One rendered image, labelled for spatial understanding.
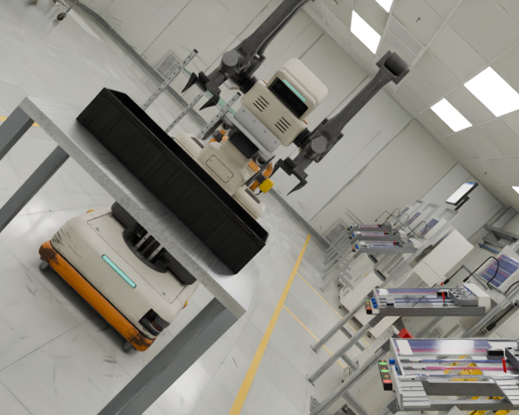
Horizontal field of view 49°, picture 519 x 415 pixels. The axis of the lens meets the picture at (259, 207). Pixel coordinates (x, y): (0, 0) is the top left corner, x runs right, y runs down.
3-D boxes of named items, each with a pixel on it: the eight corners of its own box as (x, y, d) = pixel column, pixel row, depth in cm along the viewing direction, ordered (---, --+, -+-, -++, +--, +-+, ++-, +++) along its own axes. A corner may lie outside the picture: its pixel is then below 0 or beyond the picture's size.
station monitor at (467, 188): (451, 205, 711) (476, 182, 706) (443, 203, 769) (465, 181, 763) (460, 213, 710) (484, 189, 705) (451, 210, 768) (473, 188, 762)
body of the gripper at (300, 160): (305, 179, 205) (318, 165, 207) (284, 159, 205) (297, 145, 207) (299, 184, 211) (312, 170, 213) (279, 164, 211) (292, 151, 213)
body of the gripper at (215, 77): (217, 93, 204) (231, 81, 206) (197, 73, 204) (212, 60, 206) (214, 100, 210) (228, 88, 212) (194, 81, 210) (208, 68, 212)
